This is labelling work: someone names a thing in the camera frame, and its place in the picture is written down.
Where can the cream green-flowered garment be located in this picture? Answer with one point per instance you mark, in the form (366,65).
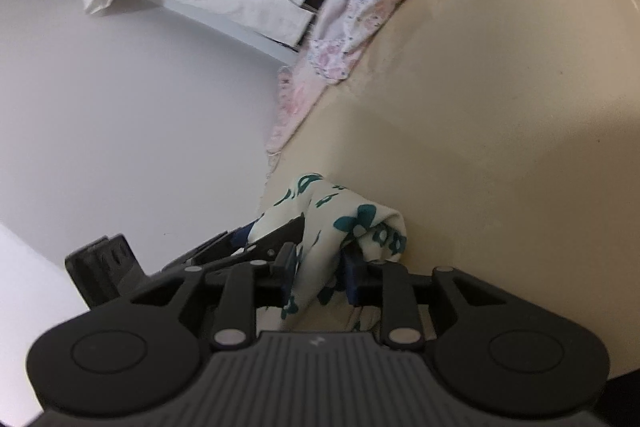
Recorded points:
(320,217)

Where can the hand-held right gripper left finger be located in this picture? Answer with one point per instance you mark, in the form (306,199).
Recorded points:
(287,267)

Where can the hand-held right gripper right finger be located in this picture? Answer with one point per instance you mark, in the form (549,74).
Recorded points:
(350,277)

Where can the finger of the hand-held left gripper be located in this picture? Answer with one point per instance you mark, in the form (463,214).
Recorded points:
(240,234)
(282,234)

